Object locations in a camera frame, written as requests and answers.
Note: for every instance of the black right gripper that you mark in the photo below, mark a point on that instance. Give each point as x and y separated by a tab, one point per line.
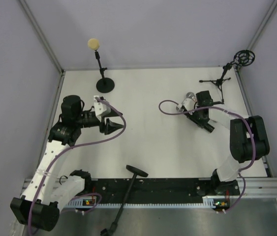
200	123

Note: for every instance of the black tripod shock-mount stand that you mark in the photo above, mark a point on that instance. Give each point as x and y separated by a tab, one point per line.
242	58

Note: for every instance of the black round-base mic stand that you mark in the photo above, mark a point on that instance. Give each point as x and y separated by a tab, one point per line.
105	84

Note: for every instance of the cream yellow microphone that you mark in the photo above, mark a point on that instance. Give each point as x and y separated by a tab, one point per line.
93	44

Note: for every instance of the aluminium frame rail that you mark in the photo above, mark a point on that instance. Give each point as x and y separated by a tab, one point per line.
260	187

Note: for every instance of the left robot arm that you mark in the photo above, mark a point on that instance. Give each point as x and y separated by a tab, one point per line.
40	205

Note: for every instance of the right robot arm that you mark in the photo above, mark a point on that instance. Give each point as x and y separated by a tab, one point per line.
248	139

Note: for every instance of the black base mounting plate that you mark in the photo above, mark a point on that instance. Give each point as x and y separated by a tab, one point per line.
160	190

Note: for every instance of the glitter rhinestone microphone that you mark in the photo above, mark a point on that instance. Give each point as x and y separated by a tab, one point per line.
192	96

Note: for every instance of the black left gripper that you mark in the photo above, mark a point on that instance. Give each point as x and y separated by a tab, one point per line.
110	126

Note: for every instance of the grey microphone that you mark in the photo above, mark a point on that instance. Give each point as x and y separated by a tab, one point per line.
210	128

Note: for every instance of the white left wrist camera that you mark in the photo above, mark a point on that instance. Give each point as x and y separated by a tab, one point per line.
100	109

